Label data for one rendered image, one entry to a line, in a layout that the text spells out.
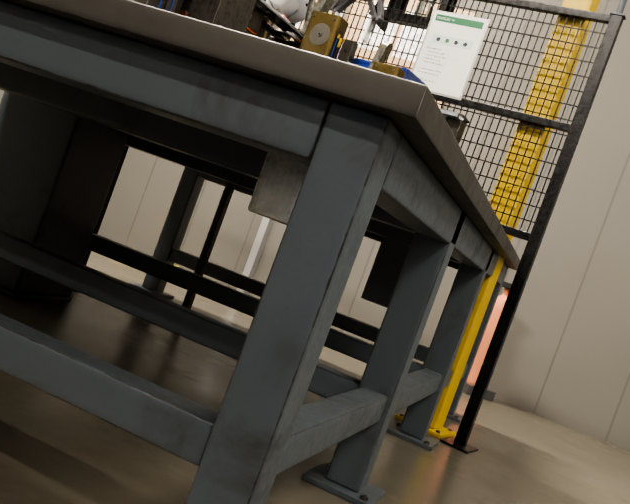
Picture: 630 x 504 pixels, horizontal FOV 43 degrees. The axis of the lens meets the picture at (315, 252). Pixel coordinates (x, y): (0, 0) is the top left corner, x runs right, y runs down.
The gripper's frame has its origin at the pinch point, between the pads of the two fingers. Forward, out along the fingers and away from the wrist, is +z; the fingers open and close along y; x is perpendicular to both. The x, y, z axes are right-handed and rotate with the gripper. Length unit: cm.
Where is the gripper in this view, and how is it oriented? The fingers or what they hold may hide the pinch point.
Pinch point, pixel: (349, 33)
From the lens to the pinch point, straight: 260.8
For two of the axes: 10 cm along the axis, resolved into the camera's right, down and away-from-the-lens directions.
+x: 4.4, 1.5, 8.8
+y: 8.3, 3.1, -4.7
